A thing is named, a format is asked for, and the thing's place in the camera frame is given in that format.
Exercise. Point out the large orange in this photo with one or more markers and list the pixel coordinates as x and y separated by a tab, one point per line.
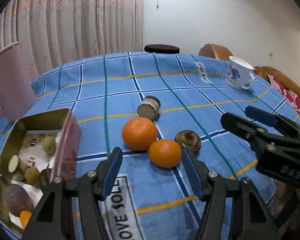
139	133

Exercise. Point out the potato pieces in tin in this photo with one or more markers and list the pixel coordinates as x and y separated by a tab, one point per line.
33	158

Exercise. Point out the gold rectangular tin box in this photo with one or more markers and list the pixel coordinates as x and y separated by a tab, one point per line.
67	140

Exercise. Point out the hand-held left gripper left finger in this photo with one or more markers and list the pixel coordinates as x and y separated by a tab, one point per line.
112	172

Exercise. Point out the round brown mushroom slice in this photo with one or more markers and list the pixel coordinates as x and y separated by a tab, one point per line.
188	140

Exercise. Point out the dark round stool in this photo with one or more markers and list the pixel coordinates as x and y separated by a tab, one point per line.
162	48

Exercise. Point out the pink floral curtain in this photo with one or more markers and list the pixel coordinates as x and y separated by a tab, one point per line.
77	17

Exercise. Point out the pink plastic pitcher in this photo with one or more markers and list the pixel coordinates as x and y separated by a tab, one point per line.
12	80

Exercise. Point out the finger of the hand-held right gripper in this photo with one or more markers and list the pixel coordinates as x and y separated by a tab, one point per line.
237	123
261	116

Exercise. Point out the small tan round fruit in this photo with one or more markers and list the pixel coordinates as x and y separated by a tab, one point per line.
49	145
32	176

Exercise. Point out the pink floral cloth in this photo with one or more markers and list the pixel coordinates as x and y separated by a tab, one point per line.
287	93

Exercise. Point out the purple sweet potato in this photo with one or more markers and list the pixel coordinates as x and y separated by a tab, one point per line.
16	197

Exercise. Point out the blue plaid tablecloth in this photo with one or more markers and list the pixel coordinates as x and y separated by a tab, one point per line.
177	105

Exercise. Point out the brown wooden chair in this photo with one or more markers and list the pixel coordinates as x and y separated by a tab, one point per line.
215	51

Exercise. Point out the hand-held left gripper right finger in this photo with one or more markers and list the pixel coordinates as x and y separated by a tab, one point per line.
191	172

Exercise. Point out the white mug blue print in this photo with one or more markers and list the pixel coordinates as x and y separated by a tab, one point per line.
238	73

